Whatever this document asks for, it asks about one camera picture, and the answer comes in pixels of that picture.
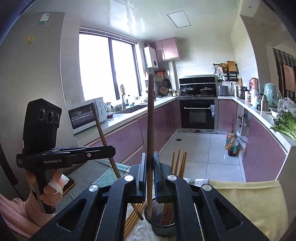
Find black built-in oven stove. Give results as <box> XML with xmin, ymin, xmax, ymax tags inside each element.
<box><xmin>179</xmin><ymin>75</ymin><xmax>218</xmax><ymax>133</ymax></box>

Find bamboo chopstick red end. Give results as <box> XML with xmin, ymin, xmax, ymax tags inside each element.
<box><xmin>147</xmin><ymin>73</ymin><xmax>154</xmax><ymax>220</ymax></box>

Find white microwave oven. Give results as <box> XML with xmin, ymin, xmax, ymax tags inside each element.
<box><xmin>67</xmin><ymin>97</ymin><xmax>107</xmax><ymax>134</ymax></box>

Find white water heater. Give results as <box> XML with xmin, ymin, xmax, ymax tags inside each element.
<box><xmin>144</xmin><ymin>46</ymin><xmax>159</xmax><ymax>69</ymax></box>

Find pink lower cabinets left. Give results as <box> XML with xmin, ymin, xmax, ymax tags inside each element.
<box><xmin>85</xmin><ymin>99</ymin><xmax>181</xmax><ymax>167</ymax></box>

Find ceiling light panel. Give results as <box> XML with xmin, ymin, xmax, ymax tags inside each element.
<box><xmin>167</xmin><ymin>10</ymin><xmax>191</xmax><ymax>28</ymax></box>

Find teal air fryer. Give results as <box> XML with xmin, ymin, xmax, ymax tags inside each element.
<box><xmin>263</xmin><ymin>83</ymin><xmax>281</xmax><ymax>108</ymax></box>

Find kitchen window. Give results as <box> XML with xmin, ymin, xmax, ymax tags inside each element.
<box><xmin>78</xmin><ymin>27</ymin><xmax>142</xmax><ymax>103</ymax></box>

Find left camera box black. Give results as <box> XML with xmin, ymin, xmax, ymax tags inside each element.
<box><xmin>23</xmin><ymin>98</ymin><xmax>62</xmax><ymax>155</ymax></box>

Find yellow cooking oil bottle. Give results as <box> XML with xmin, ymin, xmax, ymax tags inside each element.
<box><xmin>225</xmin><ymin>130</ymin><xmax>234</xmax><ymax>149</ymax></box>

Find pink lower cabinets right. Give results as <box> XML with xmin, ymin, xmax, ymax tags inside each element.
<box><xmin>218</xmin><ymin>96</ymin><xmax>295</xmax><ymax>182</ymax></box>

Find wall spice rack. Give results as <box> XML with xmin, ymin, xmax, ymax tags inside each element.
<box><xmin>213</xmin><ymin>61</ymin><xmax>239</xmax><ymax>82</ymax></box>

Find pink kettle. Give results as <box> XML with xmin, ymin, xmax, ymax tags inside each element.
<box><xmin>250</xmin><ymin>78</ymin><xmax>259</xmax><ymax>92</ymax></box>

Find pink cabinets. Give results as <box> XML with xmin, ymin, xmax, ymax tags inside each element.
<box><xmin>85</xmin><ymin>99</ymin><xmax>181</xmax><ymax>167</ymax></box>
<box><xmin>218</xmin><ymin>96</ymin><xmax>295</xmax><ymax>182</ymax></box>

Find bamboo chopstick floral end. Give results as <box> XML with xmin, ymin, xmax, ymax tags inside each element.
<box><xmin>90</xmin><ymin>102</ymin><xmax>145</xmax><ymax>221</ymax></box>

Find yellow green cloth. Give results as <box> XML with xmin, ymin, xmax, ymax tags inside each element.
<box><xmin>209</xmin><ymin>180</ymin><xmax>288</xmax><ymax>240</ymax></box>

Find patterned beige green tablecloth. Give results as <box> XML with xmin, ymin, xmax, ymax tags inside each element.
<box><xmin>56</xmin><ymin>159</ymin><xmax>166</xmax><ymax>240</ymax></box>

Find black mesh utensil cup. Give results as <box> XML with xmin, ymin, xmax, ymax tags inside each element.
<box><xmin>144</xmin><ymin>198</ymin><xmax>176</xmax><ymax>237</ymax></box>

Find steel pot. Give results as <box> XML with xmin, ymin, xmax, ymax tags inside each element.
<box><xmin>235</xmin><ymin>85</ymin><xmax>248</xmax><ymax>99</ymax></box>

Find green leafy vegetables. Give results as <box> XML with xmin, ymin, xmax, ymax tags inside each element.
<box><xmin>270</xmin><ymin>110</ymin><xmax>296</xmax><ymax>141</ymax></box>

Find silver refrigerator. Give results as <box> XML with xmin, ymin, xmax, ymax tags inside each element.
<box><xmin>1</xmin><ymin>12</ymin><xmax>77</xmax><ymax>200</ymax></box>

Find sink faucet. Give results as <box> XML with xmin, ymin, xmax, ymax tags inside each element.
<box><xmin>120</xmin><ymin>84</ymin><xmax>126</xmax><ymax>109</ymax></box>

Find pink upper cabinet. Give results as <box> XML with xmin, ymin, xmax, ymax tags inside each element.
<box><xmin>149</xmin><ymin>38</ymin><xmax>179</xmax><ymax>62</ymax></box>

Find dark sauce bottle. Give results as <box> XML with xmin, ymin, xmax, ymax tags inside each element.
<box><xmin>228</xmin><ymin>135</ymin><xmax>239</xmax><ymax>157</ymax></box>

